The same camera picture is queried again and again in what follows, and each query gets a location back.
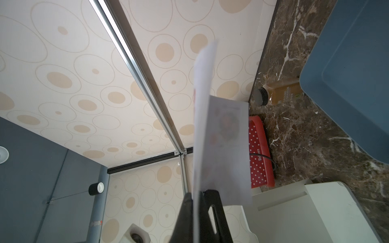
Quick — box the black toaster power cable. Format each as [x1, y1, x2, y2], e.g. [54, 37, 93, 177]
[249, 152, 276, 168]

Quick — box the brown bottle black cap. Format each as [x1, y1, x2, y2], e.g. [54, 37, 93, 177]
[252, 78, 304, 106]

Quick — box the new menu sheet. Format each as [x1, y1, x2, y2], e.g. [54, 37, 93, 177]
[192, 41, 252, 243]

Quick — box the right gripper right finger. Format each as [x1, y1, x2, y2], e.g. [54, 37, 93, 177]
[199, 190, 233, 243]

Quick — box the horizontal aluminium frame bar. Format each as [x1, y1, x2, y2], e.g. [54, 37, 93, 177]
[90, 1, 187, 154]

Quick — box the blue grey plastic tray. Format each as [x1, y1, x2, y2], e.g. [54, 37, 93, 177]
[300, 1, 389, 164]

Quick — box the white menu holder stand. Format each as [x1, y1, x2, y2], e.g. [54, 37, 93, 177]
[224, 180, 382, 243]

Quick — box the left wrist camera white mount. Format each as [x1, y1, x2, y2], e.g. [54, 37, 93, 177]
[119, 224, 151, 243]

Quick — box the red polka dot toaster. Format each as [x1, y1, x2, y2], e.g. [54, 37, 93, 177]
[249, 116, 275, 189]

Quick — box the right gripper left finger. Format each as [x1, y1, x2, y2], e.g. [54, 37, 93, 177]
[169, 192, 193, 243]

